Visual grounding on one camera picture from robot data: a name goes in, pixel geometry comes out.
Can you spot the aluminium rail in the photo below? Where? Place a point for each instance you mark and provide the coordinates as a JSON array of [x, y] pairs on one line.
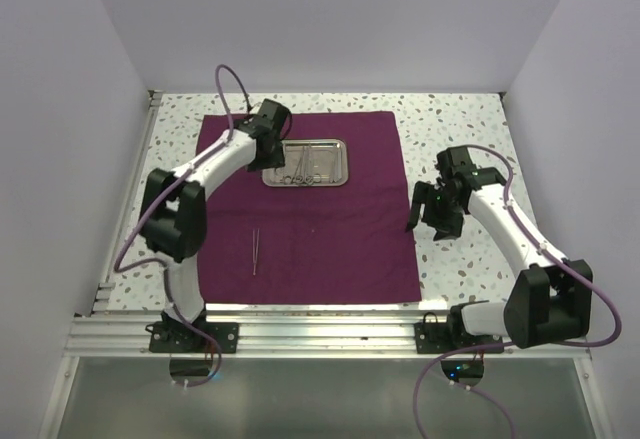
[[104, 286], [348, 334]]

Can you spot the steel forceps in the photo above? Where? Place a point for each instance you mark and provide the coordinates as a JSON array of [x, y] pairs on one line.
[[281, 177]]

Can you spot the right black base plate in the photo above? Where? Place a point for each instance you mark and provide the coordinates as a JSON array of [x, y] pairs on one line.
[[434, 335]]

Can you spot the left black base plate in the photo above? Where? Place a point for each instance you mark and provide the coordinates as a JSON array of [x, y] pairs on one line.
[[175, 338]]

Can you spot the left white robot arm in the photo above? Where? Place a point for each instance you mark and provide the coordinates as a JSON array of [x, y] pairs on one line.
[[173, 220]]

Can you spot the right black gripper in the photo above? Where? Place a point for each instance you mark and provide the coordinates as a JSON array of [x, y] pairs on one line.
[[446, 228]]

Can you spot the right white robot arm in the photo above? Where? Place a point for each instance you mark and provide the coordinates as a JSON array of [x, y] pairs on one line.
[[550, 301]]

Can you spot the steel surgical scissors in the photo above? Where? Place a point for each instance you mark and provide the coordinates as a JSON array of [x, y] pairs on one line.
[[304, 173]]

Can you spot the purple surgical wrap cloth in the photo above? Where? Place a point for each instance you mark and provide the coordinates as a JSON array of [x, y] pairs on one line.
[[326, 245]]

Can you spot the steel instrument tray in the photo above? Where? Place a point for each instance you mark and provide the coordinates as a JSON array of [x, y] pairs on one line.
[[330, 157]]

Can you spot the aluminium front rail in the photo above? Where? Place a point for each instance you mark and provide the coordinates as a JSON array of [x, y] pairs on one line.
[[348, 334]]

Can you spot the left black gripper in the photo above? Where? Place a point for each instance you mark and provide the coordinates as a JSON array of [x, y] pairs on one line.
[[275, 161]]

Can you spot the aluminium left side rail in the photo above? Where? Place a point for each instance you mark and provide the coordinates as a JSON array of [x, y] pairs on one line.
[[104, 286]]

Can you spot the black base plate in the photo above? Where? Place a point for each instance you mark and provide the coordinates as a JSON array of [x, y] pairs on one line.
[[175, 338], [434, 335]]

